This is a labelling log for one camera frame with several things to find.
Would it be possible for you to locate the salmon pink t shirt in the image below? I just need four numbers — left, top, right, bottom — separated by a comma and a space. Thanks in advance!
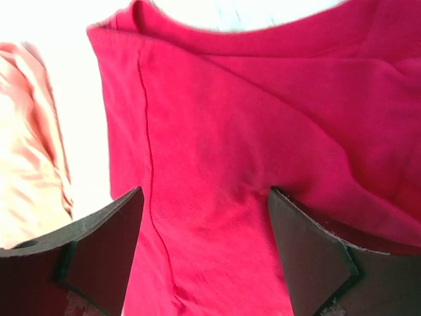
1, 43, 74, 249

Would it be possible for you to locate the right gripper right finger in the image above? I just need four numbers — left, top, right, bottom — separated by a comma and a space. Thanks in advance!
268, 187, 420, 316

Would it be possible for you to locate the magenta polo shirt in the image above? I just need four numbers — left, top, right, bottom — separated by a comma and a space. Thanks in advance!
87, 1, 420, 315

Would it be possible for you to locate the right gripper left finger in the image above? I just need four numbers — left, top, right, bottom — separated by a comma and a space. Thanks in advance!
1, 188, 144, 315

